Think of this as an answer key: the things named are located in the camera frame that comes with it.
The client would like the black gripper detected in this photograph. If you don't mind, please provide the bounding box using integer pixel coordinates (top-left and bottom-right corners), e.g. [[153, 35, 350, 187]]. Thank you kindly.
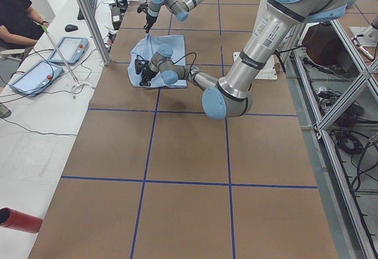
[[139, 66, 154, 87], [144, 14, 155, 33]]

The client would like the light blue t-shirt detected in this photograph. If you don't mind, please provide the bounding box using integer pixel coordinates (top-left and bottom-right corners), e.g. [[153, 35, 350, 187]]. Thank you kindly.
[[128, 34, 187, 88]]

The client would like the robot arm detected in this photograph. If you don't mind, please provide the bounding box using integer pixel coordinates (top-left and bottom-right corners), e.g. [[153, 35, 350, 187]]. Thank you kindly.
[[137, 0, 204, 33], [135, 0, 347, 119]]

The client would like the black keyboard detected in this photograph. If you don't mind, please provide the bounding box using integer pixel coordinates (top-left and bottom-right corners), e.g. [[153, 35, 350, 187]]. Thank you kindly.
[[77, 0, 99, 21]]

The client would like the far blue teach pendant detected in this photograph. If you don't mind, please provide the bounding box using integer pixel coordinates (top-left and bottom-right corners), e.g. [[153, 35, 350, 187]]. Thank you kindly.
[[57, 37, 89, 65]]

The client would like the blue teach pendant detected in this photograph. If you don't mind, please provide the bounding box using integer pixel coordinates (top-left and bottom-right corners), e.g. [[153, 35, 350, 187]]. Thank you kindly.
[[57, 37, 89, 65], [9, 60, 63, 97]]

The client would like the black computer mouse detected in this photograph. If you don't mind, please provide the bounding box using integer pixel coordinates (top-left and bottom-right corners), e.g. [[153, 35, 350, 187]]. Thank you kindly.
[[65, 24, 78, 32]]

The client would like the metal reacher stick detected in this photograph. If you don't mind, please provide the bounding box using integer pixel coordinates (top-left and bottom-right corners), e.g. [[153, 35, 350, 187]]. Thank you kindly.
[[42, 26, 95, 99]]

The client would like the near blue teach pendant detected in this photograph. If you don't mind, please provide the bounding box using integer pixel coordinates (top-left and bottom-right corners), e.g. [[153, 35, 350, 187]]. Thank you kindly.
[[9, 60, 63, 97]]

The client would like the seated person in black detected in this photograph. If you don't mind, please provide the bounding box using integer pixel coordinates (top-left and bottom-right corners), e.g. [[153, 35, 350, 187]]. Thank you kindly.
[[1, 0, 50, 50]]

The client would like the red cylinder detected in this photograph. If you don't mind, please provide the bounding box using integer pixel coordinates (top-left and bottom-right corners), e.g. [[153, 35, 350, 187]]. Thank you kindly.
[[1, 208, 43, 234]]

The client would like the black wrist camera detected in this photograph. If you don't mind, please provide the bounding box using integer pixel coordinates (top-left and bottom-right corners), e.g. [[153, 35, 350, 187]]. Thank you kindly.
[[134, 59, 148, 75], [137, 2, 149, 14]]

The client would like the aluminium frame post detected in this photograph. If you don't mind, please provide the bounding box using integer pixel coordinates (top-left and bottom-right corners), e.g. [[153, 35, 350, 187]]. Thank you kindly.
[[76, 0, 110, 66]]

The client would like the floor cable tangle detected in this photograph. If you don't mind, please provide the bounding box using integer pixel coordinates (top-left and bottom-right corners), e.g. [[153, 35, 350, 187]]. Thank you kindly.
[[301, 57, 378, 242]]

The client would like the aluminium frame rail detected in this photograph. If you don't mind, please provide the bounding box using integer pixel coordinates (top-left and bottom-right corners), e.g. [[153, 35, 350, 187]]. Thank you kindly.
[[286, 14, 377, 258]]

